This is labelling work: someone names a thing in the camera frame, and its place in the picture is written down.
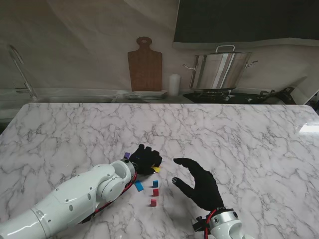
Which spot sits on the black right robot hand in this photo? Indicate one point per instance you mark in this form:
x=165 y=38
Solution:
x=204 y=189

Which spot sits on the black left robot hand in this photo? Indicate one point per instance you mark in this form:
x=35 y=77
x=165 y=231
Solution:
x=145 y=159

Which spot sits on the yellow domino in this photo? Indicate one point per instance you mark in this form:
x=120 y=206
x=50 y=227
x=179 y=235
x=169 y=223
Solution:
x=157 y=169

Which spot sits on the blue domino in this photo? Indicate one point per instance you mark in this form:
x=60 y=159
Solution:
x=139 y=186
x=155 y=183

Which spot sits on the red domino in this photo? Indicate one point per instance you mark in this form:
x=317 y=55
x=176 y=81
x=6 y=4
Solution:
x=155 y=192

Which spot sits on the pink domino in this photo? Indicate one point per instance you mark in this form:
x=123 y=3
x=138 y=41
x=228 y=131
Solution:
x=153 y=203

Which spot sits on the purple domino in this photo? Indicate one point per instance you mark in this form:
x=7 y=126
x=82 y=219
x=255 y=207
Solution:
x=127 y=155

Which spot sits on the stack of white plates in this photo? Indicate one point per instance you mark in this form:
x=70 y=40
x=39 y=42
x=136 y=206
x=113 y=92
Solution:
x=145 y=95

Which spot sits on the white candle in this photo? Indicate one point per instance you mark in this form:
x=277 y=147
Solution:
x=174 y=84

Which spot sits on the brown wooden cutting board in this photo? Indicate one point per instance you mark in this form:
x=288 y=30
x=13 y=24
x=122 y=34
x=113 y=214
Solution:
x=145 y=69

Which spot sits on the black gas stove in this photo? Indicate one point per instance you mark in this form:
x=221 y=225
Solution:
x=211 y=95

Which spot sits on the steel sink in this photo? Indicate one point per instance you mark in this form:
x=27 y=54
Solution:
x=74 y=99

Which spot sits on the large steel stock pot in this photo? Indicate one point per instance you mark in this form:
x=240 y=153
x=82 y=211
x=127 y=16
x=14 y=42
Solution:
x=219 y=72

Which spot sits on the black pan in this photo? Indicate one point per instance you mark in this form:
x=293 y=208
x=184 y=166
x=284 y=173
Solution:
x=281 y=97

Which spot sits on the chrome faucet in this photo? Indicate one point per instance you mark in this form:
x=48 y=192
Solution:
x=27 y=85

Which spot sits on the dark range hood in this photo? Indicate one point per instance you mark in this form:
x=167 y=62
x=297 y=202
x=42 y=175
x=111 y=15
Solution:
x=249 y=20

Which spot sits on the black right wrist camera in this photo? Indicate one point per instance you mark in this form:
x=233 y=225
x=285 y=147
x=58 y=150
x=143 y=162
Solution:
x=199 y=224

